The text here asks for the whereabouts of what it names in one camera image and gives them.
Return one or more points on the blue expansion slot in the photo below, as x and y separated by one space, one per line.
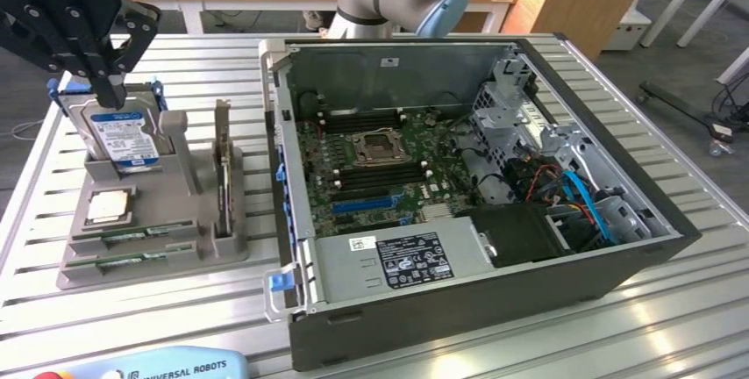
362 204

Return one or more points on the blue disk caddy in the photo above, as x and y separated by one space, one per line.
155 94

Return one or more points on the white drawer unit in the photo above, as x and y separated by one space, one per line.
629 30

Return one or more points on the low metal disk bay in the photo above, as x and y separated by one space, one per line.
620 212

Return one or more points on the tall metal disk bay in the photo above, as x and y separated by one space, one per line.
504 111

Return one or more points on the green RAM stick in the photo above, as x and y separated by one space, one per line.
126 235
126 259

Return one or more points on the grey power supply unit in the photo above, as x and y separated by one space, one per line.
351 269

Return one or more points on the wooden cabinet panel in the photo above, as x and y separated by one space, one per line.
580 2

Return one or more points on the white case sticker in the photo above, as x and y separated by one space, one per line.
390 62

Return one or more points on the upright expansion card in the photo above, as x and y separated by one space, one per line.
223 168

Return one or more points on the black wheeled stand base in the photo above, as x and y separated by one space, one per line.
678 105

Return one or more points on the silver CPU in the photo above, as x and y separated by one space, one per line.
108 205

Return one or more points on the small silver heatsink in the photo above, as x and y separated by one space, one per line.
438 212

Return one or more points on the blue case latch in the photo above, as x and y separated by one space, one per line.
278 282

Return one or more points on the grey parts rack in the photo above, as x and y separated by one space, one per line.
163 216

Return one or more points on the Universal Robots teach pendant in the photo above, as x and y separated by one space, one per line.
158 366

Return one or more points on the black fan shroud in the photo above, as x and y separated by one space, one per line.
514 234

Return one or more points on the metal CPU socket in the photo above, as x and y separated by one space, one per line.
378 146

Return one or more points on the green motherboard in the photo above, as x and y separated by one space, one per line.
421 146

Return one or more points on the black RAM slot white clips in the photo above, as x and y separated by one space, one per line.
363 124
381 168
385 180
362 112

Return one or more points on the hard disk blue label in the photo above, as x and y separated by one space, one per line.
126 138

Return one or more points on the black open PC case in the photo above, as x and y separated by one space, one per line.
468 317

